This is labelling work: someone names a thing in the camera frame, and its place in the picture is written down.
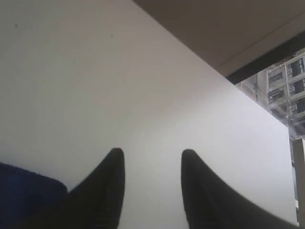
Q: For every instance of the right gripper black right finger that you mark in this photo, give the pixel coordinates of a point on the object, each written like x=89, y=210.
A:
x=209, y=203

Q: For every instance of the dark window frame post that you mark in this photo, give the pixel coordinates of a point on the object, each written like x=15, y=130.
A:
x=286, y=49

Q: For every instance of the blue microfiber towel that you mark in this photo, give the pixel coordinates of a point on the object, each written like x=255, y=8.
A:
x=23, y=193

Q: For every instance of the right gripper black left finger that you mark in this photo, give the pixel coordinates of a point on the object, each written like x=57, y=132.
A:
x=96, y=203

